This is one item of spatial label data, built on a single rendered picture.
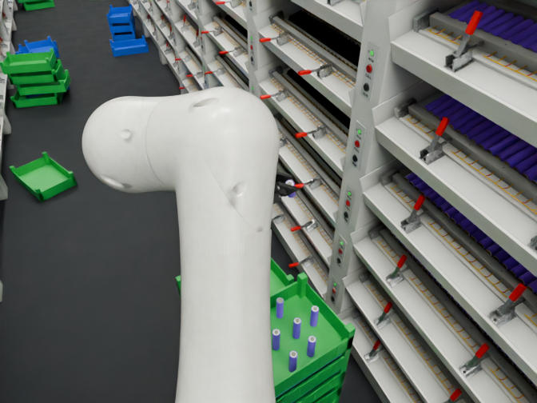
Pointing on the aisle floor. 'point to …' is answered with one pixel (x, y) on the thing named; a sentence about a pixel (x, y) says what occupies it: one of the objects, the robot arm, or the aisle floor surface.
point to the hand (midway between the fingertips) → (280, 183)
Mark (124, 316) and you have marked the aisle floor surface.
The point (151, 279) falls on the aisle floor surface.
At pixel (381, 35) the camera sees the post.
